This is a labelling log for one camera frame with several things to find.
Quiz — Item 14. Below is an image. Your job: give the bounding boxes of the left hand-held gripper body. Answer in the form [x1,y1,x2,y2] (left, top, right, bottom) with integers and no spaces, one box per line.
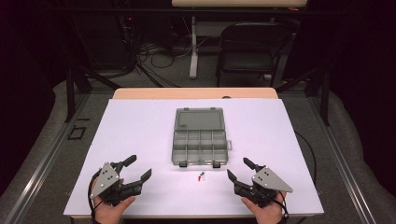
[89,161,144,207]

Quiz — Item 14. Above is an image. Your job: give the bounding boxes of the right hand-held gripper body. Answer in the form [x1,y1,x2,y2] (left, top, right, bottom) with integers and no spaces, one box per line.
[234,165,294,208]

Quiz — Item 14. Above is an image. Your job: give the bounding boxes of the grey plastic compartment box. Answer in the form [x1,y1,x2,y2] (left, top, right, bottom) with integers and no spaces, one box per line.
[171,106,233,170]

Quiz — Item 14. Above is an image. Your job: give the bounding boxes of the person's left hand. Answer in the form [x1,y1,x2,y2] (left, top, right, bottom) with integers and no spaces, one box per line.
[92,177,136,224]

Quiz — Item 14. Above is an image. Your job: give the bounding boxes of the person's right hand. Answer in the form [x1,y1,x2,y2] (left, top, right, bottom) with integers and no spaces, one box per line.
[241,189,289,224]

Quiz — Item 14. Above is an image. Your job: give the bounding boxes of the white board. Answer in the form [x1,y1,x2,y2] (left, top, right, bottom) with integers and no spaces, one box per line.
[63,98,325,217]

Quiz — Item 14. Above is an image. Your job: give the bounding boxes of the black metal stand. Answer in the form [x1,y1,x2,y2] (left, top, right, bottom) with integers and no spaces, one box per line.
[64,65,121,123]
[275,65,332,127]

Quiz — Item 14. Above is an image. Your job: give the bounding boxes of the wooden table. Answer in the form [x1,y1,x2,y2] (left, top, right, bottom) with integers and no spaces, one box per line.
[70,87,312,219]

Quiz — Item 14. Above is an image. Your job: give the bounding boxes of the black folding chair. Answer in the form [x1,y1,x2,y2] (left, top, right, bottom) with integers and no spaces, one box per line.
[216,21,295,89]

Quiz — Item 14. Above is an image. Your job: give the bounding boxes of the white-legged desk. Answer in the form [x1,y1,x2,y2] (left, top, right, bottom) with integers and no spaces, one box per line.
[171,0,308,80]

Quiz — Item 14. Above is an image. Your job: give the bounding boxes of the black horizontal bar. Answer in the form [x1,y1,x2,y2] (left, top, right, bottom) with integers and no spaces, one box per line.
[46,7,347,16]

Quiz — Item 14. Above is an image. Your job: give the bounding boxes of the left hand-held gripper cable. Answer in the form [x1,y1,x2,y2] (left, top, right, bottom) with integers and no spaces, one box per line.
[88,172,105,224]

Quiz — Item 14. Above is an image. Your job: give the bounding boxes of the hand-held gripper cable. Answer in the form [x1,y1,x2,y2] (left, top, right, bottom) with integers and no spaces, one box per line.
[271,189,290,219]
[88,172,105,224]

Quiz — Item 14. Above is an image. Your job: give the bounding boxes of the right hand-held gripper cable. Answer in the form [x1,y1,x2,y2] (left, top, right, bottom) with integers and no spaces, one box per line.
[271,189,290,219]

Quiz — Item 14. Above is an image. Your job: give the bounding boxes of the thin black cable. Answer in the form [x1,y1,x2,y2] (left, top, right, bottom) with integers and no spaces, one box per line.
[293,130,318,189]

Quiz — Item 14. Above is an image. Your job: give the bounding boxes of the aluminium floor rail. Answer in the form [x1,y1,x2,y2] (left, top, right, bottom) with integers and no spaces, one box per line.
[2,92,92,224]
[305,96,378,224]

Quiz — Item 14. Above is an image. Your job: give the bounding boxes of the bundle of floor cables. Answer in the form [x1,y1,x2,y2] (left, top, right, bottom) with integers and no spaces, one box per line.
[122,13,194,89]

